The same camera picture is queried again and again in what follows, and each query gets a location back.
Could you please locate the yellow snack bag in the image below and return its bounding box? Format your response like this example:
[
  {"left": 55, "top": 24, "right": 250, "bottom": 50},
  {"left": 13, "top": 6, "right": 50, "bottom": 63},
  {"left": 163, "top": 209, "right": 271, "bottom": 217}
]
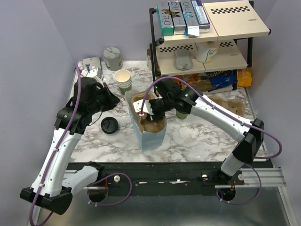
[{"left": 237, "top": 68, "right": 252, "bottom": 88}]

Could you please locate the blue white paper bag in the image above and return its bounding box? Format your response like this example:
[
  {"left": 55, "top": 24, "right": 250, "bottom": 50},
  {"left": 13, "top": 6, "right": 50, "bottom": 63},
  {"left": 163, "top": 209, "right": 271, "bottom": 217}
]
[{"left": 125, "top": 90, "right": 167, "bottom": 151}]

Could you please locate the grey marbled canister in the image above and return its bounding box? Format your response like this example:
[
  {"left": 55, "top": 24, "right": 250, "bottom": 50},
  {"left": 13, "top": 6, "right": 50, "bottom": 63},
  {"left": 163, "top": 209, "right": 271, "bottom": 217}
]
[{"left": 103, "top": 47, "right": 123, "bottom": 71}]

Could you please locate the blue razor in package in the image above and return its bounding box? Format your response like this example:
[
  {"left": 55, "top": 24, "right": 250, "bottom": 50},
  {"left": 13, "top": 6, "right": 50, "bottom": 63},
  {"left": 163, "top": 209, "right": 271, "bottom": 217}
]
[{"left": 83, "top": 56, "right": 102, "bottom": 73}]

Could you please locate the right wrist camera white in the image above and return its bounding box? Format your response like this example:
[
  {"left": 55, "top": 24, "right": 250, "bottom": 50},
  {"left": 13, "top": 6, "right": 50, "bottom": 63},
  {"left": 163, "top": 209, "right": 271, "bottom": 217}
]
[{"left": 133, "top": 99, "right": 153, "bottom": 117}]

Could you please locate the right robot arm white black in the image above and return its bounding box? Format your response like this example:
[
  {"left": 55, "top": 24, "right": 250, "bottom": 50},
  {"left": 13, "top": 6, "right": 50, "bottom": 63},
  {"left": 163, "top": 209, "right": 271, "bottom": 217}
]
[{"left": 144, "top": 76, "right": 264, "bottom": 185}]

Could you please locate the blue doritos bag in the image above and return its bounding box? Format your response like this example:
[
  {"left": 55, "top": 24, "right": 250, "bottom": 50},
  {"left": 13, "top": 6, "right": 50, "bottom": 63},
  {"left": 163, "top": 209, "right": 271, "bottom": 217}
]
[{"left": 206, "top": 70, "right": 237, "bottom": 90}]

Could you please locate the black and cream shelf rack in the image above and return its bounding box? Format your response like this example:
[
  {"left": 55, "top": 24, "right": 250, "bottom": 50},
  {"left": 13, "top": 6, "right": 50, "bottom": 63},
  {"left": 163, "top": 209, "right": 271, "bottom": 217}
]
[{"left": 150, "top": 0, "right": 271, "bottom": 78}]

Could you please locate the brown pulp cup carrier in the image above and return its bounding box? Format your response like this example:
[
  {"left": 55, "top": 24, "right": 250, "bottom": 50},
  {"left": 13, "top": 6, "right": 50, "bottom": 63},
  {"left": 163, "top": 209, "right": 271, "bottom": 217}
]
[{"left": 131, "top": 92, "right": 166, "bottom": 133}]

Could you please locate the teal toothpaste box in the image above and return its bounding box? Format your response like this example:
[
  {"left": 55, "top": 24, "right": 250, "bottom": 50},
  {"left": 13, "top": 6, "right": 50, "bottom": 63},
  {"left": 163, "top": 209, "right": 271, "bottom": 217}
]
[{"left": 157, "top": 1, "right": 174, "bottom": 36}]

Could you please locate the olive brown snack bag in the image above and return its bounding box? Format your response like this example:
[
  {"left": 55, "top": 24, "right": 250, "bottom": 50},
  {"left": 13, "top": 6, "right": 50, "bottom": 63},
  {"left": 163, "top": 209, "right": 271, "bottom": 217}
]
[{"left": 175, "top": 73, "right": 214, "bottom": 92}]

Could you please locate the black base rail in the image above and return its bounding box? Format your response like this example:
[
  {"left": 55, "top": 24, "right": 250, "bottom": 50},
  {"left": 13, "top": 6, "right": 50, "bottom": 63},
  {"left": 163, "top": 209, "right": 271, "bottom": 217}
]
[{"left": 77, "top": 161, "right": 245, "bottom": 197}]

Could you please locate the blue white toothpaste box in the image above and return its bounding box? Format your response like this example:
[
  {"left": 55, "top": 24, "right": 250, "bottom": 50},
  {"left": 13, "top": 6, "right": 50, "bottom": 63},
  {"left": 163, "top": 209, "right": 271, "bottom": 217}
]
[{"left": 191, "top": 0, "right": 211, "bottom": 33}]

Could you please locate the stack of green paper cups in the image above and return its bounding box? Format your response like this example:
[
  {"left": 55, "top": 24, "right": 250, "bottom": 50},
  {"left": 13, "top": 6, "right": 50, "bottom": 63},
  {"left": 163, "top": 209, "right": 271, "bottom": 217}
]
[{"left": 114, "top": 69, "right": 132, "bottom": 95}]

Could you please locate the toilet paper roll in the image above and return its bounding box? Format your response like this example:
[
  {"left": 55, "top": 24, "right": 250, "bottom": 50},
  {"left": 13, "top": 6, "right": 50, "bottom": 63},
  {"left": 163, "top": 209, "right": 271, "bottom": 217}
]
[{"left": 195, "top": 41, "right": 220, "bottom": 64}]

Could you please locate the green paper coffee cup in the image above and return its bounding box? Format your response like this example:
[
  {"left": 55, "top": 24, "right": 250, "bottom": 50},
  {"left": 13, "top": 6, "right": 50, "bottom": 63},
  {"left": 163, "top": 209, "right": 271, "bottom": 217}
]
[{"left": 176, "top": 110, "right": 188, "bottom": 120}]

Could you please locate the silver blue toothpaste box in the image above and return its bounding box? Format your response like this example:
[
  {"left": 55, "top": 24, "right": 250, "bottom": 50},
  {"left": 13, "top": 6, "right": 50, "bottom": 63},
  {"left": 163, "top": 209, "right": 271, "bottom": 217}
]
[{"left": 180, "top": 0, "right": 200, "bottom": 37}]

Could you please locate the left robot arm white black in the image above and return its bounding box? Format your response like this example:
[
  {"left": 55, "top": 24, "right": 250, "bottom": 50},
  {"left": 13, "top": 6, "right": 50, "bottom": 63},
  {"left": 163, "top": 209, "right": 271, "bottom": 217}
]
[{"left": 20, "top": 78, "right": 120, "bottom": 215}]

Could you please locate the grey sponge pouch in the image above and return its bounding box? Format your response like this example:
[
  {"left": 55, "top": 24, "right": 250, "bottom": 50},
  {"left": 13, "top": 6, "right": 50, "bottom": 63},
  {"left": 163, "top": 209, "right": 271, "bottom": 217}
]
[{"left": 174, "top": 49, "right": 193, "bottom": 71}]

